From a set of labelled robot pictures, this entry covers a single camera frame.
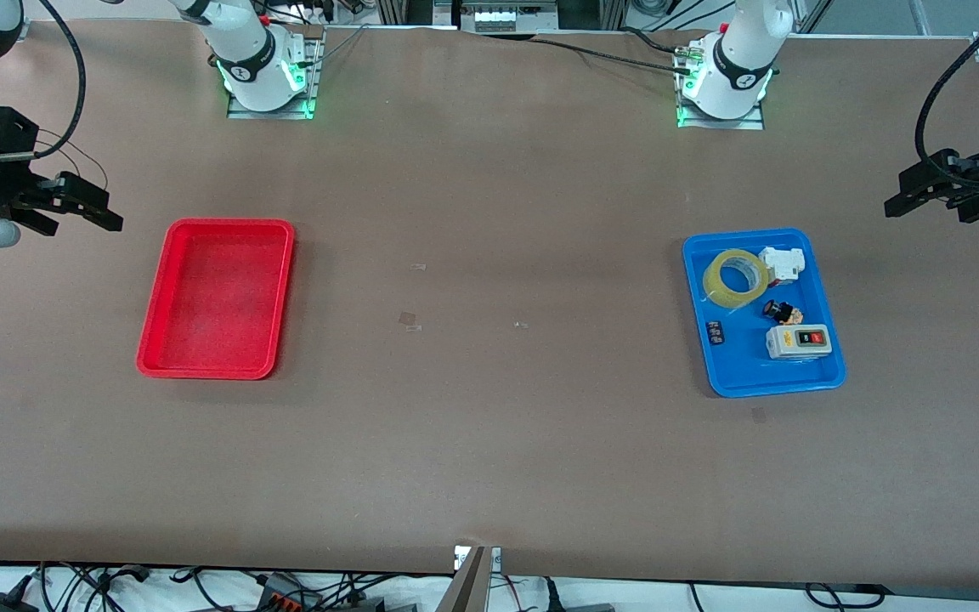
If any yellow tape roll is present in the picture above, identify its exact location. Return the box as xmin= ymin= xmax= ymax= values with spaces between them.
xmin=702 ymin=248 xmax=771 ymax=309

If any grey switch box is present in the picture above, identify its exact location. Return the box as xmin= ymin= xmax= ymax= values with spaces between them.
xmin=765 ymin=325 xmax=834 ymax=361

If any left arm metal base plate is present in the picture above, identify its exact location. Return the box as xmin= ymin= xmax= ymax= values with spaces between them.
xmin=675 ymin=47 xmax=767 ymax=131

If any aluminium bracket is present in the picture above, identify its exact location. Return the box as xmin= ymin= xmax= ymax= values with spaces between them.
xmin=436 ymin=545 xmax=504 ymax=612

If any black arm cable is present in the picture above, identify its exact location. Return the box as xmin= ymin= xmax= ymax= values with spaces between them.
xmin=914 ymin=0 xmax=979 ymax=193
xmin=0 ymin=0 xmax=88 ymax=162

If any red plastic tray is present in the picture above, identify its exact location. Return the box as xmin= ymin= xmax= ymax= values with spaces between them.
xmin=136 ymin=218 xmax=297 ymax=381

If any black cable on table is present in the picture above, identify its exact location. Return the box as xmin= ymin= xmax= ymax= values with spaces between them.
xmin=532 ymin=25 xmax=699 ymax=76

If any blue plastic tray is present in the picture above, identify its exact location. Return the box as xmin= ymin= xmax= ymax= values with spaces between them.
xmin=682 ymin=227 xmax=847 ymax=399

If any aluminium frame with equipment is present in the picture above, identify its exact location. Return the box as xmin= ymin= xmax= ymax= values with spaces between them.
xmin=375 ymin=0 xmax=628 ymax=35

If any black power plug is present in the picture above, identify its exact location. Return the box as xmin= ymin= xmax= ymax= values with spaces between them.
xmin=540 ymin=576 xmax=620 ymax=612

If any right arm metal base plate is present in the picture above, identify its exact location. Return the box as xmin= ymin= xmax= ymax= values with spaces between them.
xmin=226 ymin=30 xmax=325 ymax=121

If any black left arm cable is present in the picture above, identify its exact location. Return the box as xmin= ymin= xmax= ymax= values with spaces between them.
xmin=914 ymin=0 xmax=979 ymax=193

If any white circuit breaker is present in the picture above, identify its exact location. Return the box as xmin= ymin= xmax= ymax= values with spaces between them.
xmin=757 ymin=246 xmax=806 ymax=282

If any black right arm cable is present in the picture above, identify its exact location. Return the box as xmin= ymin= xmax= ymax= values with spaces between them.
xmin=0 ymin=0 xmax=88 ymax=162

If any black red push button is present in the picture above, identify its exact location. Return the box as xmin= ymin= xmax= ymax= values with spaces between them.
xmin=762 ymin=299 xmax=805 ymax=327

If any black looped floor cable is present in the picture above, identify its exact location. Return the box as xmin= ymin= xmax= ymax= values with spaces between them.
xmin=802 ymin=581 xmax=888 ymax=609

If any tangle of black floor cables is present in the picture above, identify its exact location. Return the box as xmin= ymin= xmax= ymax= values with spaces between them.
xmin=0 ymin=561 xmax=427 ymax=612

